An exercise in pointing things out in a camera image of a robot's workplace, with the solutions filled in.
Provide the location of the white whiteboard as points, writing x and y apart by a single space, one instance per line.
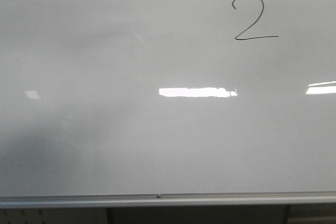
117 97

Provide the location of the dark cabinet under whiteboard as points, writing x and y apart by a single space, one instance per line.
200 214

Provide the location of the grey perforated panel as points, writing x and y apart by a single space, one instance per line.
54 215

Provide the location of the aluminium whiteboard tray rail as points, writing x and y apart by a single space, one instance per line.
168 200

